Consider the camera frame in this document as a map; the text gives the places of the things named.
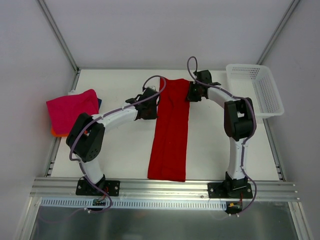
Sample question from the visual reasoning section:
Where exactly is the white plastic basket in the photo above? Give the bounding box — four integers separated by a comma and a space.
225, 64, 285, 119

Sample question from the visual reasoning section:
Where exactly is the red t shirt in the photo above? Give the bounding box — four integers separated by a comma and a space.
147, 78, 190, 182

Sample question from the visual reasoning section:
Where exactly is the folded white t shirt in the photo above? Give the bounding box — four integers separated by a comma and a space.
68, 90, 77, 96

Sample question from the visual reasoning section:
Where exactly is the folded pink t shirt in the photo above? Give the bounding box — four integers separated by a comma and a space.
46, 89, 99, 137

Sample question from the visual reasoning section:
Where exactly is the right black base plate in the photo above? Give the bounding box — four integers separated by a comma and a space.
207, 182, 253, 199

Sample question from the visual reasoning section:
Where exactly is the aluminium mounting rail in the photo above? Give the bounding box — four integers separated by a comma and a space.
29, 177, 301, 202

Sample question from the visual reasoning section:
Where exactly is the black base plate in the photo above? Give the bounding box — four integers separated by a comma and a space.
75, 178, 121, 197
207, 182, 253, 199

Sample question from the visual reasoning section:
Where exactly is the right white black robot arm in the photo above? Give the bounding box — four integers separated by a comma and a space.
186, 70, 257, 199

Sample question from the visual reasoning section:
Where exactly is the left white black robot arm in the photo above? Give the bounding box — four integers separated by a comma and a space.
66, 87, 160, 197

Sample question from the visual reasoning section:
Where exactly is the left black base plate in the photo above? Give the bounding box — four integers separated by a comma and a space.
75, 178, 121, 197

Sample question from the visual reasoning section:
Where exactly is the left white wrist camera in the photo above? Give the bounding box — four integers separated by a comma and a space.
147, 86, 157, 92

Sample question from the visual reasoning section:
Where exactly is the left aluminium frame post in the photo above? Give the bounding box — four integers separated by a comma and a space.
36, 0, 80, 74

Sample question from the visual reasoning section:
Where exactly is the folded orange t shirt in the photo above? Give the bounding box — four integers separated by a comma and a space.
50, 126, 70, 138

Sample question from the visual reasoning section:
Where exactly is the folded navy blue t shirt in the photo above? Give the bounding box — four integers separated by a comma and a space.
97, 98, 102, 109

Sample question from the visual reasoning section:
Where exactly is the white slotted cable duct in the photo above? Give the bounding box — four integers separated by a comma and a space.
40, 197, 227, 211

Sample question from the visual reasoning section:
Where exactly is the right aluminium frame post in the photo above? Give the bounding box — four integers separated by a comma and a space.
256, 0, 302, 65

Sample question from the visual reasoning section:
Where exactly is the aluminium frame post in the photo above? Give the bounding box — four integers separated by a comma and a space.
36, 0, 80, 74
256, 0, 302, 65

